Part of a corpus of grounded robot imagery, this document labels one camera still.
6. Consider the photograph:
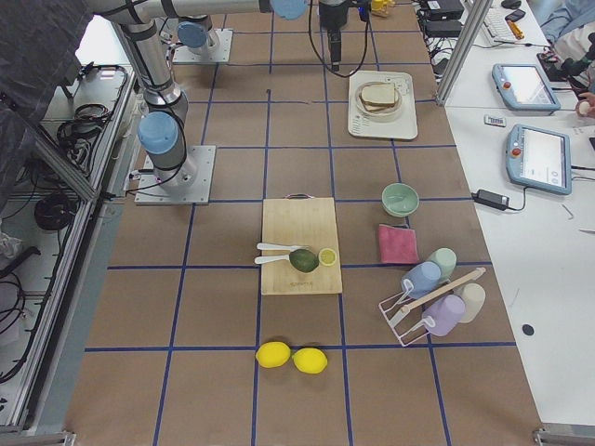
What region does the white spoon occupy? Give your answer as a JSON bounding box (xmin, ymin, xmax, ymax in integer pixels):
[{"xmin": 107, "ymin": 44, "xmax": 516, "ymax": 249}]
[
  {"xmin": 254, "ymin": 254, "xmax": 291, "ymax": 265},
  {"xmin": 257, "ymin": 242, "xmax": 308, "ymax": 252}
]

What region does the light green bowl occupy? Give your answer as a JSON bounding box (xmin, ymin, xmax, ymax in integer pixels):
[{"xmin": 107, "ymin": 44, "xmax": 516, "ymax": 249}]
[{"xmin": 381, "ymin": 183, "xmax": 419, "ymax": 217}]

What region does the purple cup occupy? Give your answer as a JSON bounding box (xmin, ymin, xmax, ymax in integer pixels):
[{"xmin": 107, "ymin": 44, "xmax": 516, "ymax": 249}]
[{"xmin": 422, "ymin": 295, "xmax": 466, "ymax": 336}]

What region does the bamboo cutting board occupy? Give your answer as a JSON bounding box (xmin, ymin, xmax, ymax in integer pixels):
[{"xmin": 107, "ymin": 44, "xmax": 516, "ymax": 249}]
[{"xmin": 261, "ymin": 198, "xmax": 342, "ymax": 295}]

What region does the teach pendant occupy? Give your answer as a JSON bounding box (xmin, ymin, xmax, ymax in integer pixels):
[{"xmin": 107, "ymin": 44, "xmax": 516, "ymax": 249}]
[
  {"xmin": 492, "ymin": 64, "xmax": 561, "ymax": 113},
  {"xmin": 505, "ymin": 125, "xmax": 572, "ymax": 195}
]

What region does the lower teach pendant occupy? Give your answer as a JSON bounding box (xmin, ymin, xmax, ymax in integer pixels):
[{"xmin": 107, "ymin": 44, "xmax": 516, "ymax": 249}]
[{"xmin": 505, "ymin": 125, "xmax": 572, "ymax": 195}]

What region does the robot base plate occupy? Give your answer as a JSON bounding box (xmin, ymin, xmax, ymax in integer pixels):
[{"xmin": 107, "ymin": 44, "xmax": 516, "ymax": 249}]
[{"xmin": 134, "ymin": 145, "xmax": 216, "ymax": 205}]

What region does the avocado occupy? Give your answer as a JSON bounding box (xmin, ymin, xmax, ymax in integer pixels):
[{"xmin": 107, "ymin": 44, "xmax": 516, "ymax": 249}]
[{"xmin": 289, "ymin": 248, "xmax": 320, "ymax": 273}]

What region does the yellow lemon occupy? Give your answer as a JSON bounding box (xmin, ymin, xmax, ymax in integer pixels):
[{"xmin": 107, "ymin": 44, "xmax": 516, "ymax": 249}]
[
  {"xmin": 292, "ymin": 348, "xmax": 328, "ymax": 374},
  {"xmin": 255, "ymin": 341, "xmax": 291, "ymax": 369}
]

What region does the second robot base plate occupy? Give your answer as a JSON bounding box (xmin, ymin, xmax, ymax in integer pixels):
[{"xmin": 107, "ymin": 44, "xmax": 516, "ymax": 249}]
[{"xmin": 173, "ymin": 26, "xmax": 233, "ymax": 65}]

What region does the green cup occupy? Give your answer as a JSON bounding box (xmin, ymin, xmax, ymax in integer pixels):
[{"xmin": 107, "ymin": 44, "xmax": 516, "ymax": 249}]
[{"xmin": 427, "ymin": 247, "xmax": 456, "ymax": 282}]

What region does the white round plate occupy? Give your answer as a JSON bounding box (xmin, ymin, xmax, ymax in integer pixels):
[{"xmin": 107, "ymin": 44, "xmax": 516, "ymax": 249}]
[{"xmin": 355, "ymin": 82, "xmax": 403, "ymax": 122}]

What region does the left yellow lemon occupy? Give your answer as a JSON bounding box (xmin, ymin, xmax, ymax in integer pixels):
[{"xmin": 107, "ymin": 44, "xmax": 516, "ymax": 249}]
[{"xmin": 255, "ymin": 341, "xmax": 291, "ymax": 369}]

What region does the right yellow lemon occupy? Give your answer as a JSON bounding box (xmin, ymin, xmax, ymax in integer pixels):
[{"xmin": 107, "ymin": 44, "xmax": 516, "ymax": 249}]
[{"xmin": 292, "ymin": 348, "xmax": 328, "ymax": 374}]

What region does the white spoon lower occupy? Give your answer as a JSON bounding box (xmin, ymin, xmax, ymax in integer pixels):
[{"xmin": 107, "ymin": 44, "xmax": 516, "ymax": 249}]
[{"xmin": 254, "ymin": 254, "xmax": 291, "ymax": 265}]

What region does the pink cloth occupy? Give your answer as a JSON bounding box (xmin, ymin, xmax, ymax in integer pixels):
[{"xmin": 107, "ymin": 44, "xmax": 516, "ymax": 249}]
[{"xmin": 377, "ymin": 224, "xmax": 419, "ymax": 264}]

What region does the black power adapter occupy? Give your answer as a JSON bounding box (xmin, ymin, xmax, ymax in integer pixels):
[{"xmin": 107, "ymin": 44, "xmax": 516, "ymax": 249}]
[{"xmin": 471, "ymin": 189, "xmax": 509, "ymax": 211}]

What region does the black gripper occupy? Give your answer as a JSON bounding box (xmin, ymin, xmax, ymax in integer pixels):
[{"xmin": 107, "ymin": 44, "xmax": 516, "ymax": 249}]
[{"xmin": 318, "ymin": 0, "xmax": 370, "ymax": 71}]

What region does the cream bear tray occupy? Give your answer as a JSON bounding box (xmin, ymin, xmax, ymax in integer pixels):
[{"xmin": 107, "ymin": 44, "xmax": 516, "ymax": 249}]
[{"xmin": 348, "ymin": 71, "xmax": 417, "ymax": 140}]

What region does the lemon half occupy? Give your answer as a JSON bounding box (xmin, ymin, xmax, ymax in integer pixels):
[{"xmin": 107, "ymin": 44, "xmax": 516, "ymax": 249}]
[{"xmin": 318, "ymin": 247, "xmax": 338, "ymax": 267}]

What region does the white wire cup rack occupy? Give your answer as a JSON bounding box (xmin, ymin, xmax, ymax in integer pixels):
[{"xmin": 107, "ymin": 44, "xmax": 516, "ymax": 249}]
[{"xmin": 378, "ymin": 267, "xmax": 486, "ymax": 347}]

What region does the beige cup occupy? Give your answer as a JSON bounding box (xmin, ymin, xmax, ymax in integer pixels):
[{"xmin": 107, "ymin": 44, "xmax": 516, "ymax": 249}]
[{"xmin": 454, "ymin": 282, "xmax": 486, "ymax": 323}]

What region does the upper teach pendant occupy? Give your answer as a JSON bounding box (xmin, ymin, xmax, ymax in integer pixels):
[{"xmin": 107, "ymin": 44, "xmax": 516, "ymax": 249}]
[{"xmin": 492, "ymin": 64, "xmax": 561, "ymax": 113}]

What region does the bread slice on plate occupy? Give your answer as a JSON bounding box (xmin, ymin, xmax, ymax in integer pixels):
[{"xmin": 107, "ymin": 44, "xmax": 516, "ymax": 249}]
[{"xmin": 362, "ymin": 101, "xmax": 401, "ymax": 113}]

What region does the white spoon upper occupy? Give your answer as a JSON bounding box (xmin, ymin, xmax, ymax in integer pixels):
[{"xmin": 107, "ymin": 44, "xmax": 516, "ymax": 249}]
[{"xmin": 257, "ymin": 242, "xmax": 308, "ymax": 252}]

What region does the blue cup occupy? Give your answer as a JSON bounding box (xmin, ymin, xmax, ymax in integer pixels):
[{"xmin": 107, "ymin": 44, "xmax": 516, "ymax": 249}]
[{"xmin": 401, "ymin": 261, "xmax": 442, "ymax": 299}]

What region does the white keyboard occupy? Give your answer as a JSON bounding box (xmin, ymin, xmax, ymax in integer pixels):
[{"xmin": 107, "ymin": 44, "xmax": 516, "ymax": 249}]
[{"xmin": 482, "ymin": 8, "xmax": 516, "ymax": 44}]

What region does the bread slice from board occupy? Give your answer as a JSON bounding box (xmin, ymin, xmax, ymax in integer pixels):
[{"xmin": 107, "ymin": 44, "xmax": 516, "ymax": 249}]
[{"xmin": 359, "ymin": 83, "xmax": 400, "ymax": 106}]

